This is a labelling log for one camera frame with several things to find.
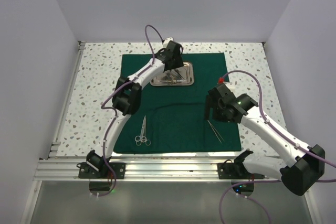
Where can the aluminium rail frame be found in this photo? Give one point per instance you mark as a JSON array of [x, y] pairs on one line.
[[171, 187]]

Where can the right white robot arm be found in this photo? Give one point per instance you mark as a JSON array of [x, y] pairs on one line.
[[298, 165]]

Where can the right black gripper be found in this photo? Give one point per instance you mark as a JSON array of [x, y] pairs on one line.
[[209, 104]]

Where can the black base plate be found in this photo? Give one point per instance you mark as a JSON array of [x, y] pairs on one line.
[[88, 172], [230, 170]]

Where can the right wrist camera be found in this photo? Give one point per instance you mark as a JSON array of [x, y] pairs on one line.
[[230, 85]]

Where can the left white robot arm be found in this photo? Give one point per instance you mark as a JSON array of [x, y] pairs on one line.
[[126, 100]]

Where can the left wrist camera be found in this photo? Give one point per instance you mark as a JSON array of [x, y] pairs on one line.
[[166, 42]]

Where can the stainless steel instrument tray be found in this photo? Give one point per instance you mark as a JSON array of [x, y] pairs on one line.
[[186, 70]]

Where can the steel forceps with ring handles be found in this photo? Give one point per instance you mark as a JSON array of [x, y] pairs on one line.
[[147, 143]]

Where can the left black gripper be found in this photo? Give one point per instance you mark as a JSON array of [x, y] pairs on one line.
[[178, 63]]

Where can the green surgical cloth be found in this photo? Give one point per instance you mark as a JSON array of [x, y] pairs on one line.
[[175, 115]]

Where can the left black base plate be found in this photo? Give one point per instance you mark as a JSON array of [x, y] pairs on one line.
[[88, 172]]

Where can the steel surgical instruments pile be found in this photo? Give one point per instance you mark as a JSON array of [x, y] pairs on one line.
[[171, 77]]

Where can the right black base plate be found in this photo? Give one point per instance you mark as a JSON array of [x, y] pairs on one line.
[[230, 170]]

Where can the thin steel tweezers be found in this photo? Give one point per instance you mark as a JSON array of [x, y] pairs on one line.
[[216, 132]]

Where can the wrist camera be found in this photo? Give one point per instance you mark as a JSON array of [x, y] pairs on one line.
[[230, 85], [166, 42]]

